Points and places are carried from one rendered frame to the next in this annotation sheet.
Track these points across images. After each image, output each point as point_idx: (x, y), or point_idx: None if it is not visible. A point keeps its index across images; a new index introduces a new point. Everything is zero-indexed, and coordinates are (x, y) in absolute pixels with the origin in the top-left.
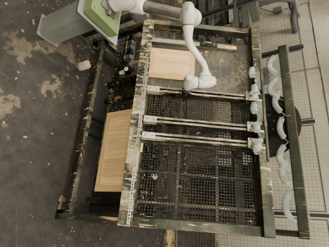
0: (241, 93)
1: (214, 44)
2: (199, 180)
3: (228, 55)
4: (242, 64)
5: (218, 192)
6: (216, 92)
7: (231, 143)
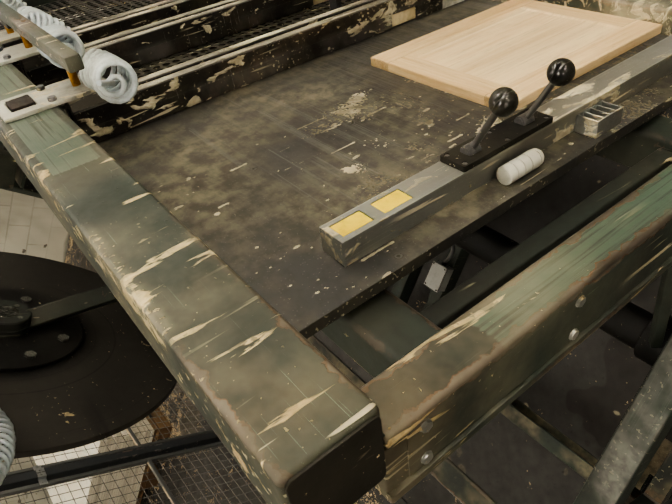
0: (138, 140)
1: (469, 145)
2: (146, 1)
3: (344, 207)
4: (221, 224)
5: (86, 11)
6: (242, 50)
7: (92, 23)
